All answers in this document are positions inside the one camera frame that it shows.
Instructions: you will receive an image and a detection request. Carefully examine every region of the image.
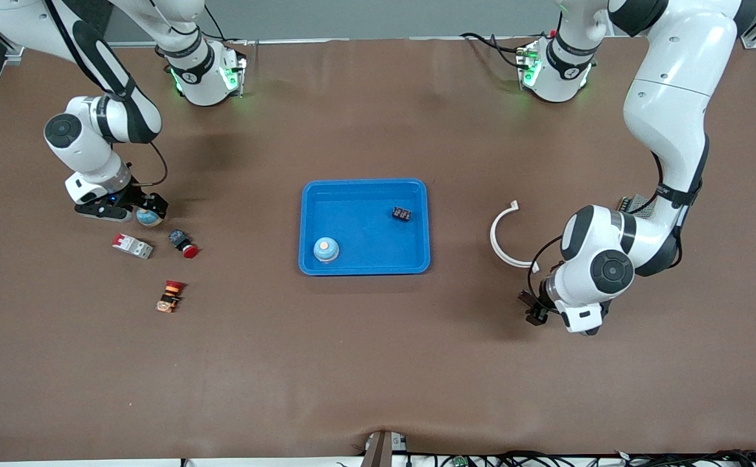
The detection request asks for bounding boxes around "blue plastic tray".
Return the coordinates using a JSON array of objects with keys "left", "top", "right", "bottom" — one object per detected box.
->
[{"left": 298, "top": 178, "right": 431, "bottom": 276}]

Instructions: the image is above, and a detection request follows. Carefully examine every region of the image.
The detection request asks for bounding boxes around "white red circuit breaker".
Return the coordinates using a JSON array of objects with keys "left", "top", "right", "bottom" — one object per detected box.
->
[{"left": 112, "top": 233, "right": 154, "bottom": 260}]

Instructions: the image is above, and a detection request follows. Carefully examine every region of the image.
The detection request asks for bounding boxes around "red push button blue base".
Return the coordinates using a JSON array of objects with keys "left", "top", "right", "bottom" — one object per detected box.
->
[{"left": 169, "top": 229, "right": 199, "bottom": 259}]

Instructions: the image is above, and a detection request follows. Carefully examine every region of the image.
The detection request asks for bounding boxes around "white curved plastic strip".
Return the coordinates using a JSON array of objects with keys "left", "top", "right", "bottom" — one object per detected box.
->
[{"left": 490, "top": 200, "right": 541, "bottom": 269}]

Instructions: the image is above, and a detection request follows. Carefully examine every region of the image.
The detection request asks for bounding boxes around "red orange emergency stop button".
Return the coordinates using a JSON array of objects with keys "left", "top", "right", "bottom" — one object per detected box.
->
[{"left": 156, "top": 280, "right": 187, "bottom": 313}]

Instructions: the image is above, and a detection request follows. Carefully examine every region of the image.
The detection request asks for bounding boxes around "perforated prototype circuit board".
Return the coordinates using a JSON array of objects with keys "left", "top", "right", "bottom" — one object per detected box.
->
[{"left": 617, "top": 193, "right": 657, "bottom": 218}]

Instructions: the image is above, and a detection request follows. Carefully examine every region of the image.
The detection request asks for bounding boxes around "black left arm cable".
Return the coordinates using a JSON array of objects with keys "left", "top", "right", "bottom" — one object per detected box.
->
[{"left": 526, "top": 235, "right": 564, "bottom": 305}]

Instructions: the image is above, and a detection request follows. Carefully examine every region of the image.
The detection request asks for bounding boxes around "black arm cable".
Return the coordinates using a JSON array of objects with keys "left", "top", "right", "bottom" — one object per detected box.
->
[
  {"left": 526, "top": 235, "right": 564, "bottom": 305},
  {"left": 125, "top": 141, "right": 169, "bottom": 190}
]

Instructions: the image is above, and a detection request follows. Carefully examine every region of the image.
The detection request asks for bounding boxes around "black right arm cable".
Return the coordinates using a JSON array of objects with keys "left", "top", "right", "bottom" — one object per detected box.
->
[{"left": 125, "top": 141, "right": 169, "bottom": 190}]

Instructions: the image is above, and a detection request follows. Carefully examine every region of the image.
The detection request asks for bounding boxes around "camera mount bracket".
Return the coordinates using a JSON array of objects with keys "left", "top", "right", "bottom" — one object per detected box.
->
[{"left": 360, "top": 430, "right": 408, "bottom": 467}]

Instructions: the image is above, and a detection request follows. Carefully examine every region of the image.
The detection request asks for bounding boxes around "black base power cable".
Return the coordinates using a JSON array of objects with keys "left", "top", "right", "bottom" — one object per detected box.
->
[{"left": 460, "top": 31, "right": 526, "bottom": 69}]

